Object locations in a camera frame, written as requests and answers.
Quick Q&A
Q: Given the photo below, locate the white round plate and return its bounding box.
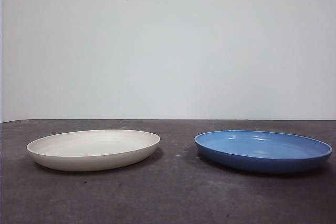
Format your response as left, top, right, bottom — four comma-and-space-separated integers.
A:
26, 129, 161, 172

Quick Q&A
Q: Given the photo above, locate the blue round plate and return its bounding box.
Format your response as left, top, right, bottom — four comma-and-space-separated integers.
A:
194, 130, 333, 174

